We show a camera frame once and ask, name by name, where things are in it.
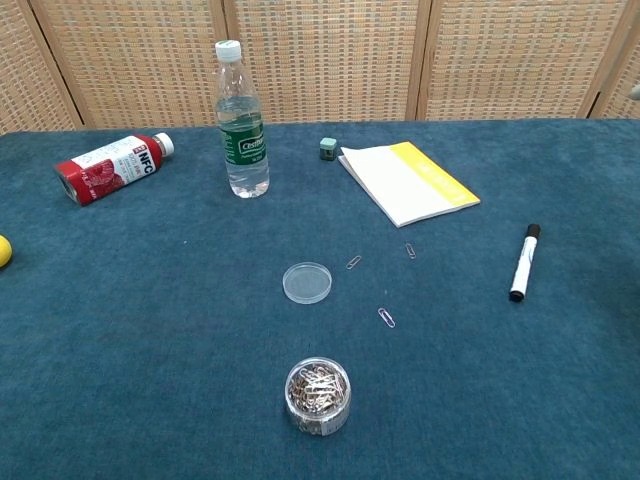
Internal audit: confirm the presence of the clear round paperclip jar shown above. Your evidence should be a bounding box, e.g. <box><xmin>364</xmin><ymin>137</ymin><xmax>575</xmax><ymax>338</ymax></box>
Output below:
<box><xmin>284</xmin><ymin>356</ymin><xmax>353</xmax><ymax>437</ymax></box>

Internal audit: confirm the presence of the woven folding screen panel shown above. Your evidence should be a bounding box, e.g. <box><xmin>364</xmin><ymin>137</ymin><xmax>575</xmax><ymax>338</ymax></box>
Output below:
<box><xmin>221</xmin><ymin>0</ymin><xmax>434</xmax><ymax>124</ymax></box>
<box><xmin>28</xmin><ymin>0</ymin><xmax>229</xmax><ymax>129</ymax></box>
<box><xmin>591</xmin><ymin>29</ymin><xmax>640</xmax><ymax>120</ymax></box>
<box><xmin>0</xmin><ymin>0</ymin><xmax>85</xmax><ymax>135</ymax></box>
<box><xmin>416</xmin><ymin>0</ymin><xmax>629</xmax><ymax>121</ymax></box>

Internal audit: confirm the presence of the black and white marker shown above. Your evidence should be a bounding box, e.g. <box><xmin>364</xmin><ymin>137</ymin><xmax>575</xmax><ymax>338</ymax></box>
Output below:
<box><xmin>508</xmin><ymin>223</ymin><xmax>542</xmax><ymax>304</ymax></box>

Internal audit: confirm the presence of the white and yellow notebook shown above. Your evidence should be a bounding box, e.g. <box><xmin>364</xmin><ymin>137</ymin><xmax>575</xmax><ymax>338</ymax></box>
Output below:
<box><xmin>337</xmin><ymin>141</ymin><xmax>482</xmax><ymax>229</ymax></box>

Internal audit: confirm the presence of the clear round plastic lid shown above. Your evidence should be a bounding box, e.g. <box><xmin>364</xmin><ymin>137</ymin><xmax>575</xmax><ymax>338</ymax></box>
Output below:
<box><xmin>281</xmin><ymin>261</ymin><xmax>333</xmax><ymax>305</ymax></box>

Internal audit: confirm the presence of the clear water bottle green label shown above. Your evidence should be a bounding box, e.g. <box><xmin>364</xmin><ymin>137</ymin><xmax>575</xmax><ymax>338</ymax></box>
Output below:
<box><xmin>214</xmin><ymin>39</ymin><xmax>271</xmax><ymax>200</ymax></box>

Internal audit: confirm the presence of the red juice bottle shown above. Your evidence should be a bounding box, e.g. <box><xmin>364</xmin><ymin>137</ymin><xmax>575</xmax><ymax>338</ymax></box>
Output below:
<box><xmin>53</xmin><ymin>132</ymin><xmax>176</xmax><ymax>207</ymax></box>

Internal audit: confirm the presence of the blue table cloth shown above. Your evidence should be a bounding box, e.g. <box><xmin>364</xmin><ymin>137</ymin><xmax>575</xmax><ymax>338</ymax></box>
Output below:
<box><xmin>0</xmin><ymin>118</ymin><xmax>640</xmax><ymax>480</ymax></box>

